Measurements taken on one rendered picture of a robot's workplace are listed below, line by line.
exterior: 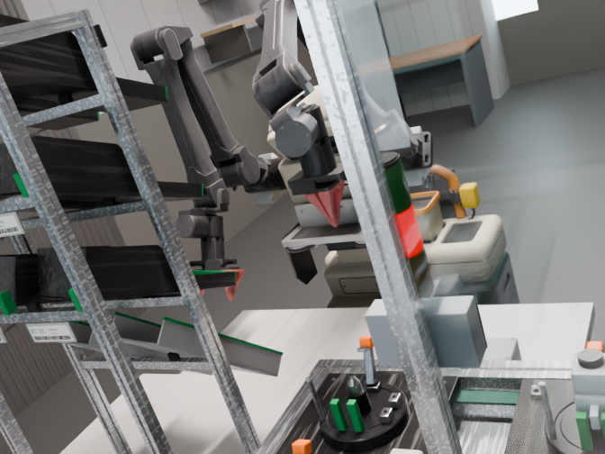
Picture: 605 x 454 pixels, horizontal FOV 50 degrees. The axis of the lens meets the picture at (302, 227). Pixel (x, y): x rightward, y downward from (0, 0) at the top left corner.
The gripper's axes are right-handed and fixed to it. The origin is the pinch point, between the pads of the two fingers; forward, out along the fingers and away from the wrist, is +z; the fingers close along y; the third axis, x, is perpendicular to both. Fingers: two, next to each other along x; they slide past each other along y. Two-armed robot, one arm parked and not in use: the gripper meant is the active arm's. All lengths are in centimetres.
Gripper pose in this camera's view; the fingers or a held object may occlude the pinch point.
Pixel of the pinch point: (335, 221)
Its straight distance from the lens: 110.1
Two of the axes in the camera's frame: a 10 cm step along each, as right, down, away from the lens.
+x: 4.4, -4.0, 8.0
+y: 8.5, -0.9, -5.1
